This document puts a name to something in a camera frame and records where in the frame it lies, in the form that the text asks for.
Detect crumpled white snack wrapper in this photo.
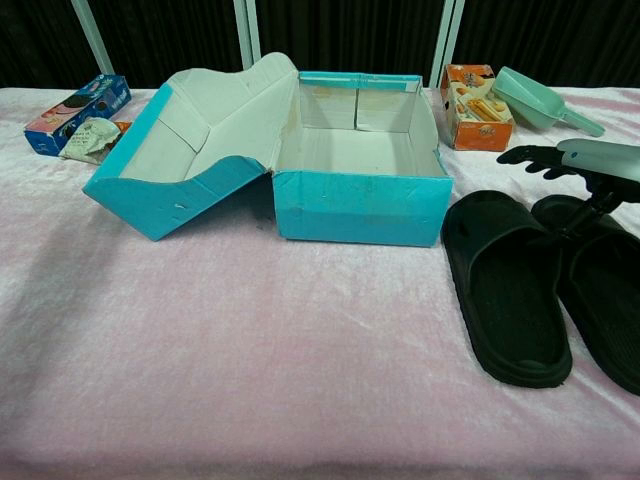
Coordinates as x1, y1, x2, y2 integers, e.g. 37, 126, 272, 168
58, 117, 121, 165

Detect teal cardboard shoe box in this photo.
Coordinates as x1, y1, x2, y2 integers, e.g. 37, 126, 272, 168
82, 51, 455, 249

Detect black rubber slipper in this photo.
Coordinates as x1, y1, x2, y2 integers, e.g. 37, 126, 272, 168
441, 189, 574, 389
531, 193, 640, 396

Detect small orange snack packet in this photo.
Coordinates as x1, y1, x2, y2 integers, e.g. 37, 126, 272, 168
107, 121, 134, 151

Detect white partition post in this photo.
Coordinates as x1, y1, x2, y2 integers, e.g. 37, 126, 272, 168
428, 0, 469, 90
233, 0, 265, 74
69, 0, 115, 76

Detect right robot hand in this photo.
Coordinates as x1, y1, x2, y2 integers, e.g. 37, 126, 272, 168
497, 138, 640, 236

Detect orange biscuit box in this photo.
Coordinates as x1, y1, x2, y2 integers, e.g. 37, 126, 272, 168
440, 63, 515, 152

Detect blue cookie box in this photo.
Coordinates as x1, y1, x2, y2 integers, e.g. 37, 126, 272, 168
23, 74, 133, 158

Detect mint green plastic scoop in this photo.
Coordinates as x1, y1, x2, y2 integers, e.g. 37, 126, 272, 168
490, 67, 606, 138

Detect pink velvet tablecloth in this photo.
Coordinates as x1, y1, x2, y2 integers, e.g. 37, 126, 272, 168
0, 85, 640, 480

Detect black pleated curtain panel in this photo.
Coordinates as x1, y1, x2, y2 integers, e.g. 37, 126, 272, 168
254, 0, 449, 76
0, 0, 104, 89
87, 0, 246, 90
457, 0, 640, 89

